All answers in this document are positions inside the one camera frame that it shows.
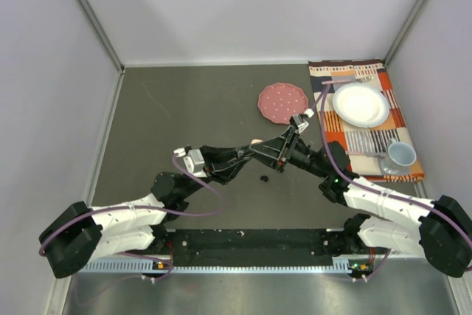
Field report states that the aluminium frame profile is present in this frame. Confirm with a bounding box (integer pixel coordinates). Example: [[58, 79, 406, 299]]
[[46, 255, 471, 314]]

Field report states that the light blue cup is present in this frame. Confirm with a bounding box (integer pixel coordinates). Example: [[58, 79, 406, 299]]
[[380, 138, 417, 175]]

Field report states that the white paper plate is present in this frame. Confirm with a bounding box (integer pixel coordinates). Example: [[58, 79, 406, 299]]
[[332, 83, 390, 128]]

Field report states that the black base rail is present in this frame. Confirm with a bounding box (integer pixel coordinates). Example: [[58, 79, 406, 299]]
[[168, 229, 350, 267]]

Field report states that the patterned orange cloth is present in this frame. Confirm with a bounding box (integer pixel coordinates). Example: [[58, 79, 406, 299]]
[[308, 59, 425, 182]]

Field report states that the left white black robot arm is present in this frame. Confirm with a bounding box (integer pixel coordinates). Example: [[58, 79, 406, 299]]
[[38, 145, 254, 279]]

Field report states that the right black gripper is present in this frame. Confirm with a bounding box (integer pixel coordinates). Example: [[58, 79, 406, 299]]
[[249, 126, 330, 179]]

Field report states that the pink handled utensil upper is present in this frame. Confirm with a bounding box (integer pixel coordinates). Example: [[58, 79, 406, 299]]
[[322, 78, 356, 85]]

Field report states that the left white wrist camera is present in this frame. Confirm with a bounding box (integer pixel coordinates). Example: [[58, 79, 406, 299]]
[[173, 146, 207, 178]]

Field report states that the grey slotted cable duct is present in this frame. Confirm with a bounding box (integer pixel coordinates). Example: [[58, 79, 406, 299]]
[[80, 257, 372, 274]]

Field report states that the pink dotted plate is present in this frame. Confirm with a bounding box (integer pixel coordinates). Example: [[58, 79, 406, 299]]
[[257, 83, 309, 125]]

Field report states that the black earbud charging case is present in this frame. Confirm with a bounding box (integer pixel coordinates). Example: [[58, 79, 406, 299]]
[[235, 147, 254, 162]]

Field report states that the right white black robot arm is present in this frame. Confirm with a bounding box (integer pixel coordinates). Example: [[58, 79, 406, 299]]
[[249, 127, 471, 278]]

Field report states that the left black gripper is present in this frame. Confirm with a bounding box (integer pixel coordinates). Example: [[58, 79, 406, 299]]
[[179, 145, 252, 200]]

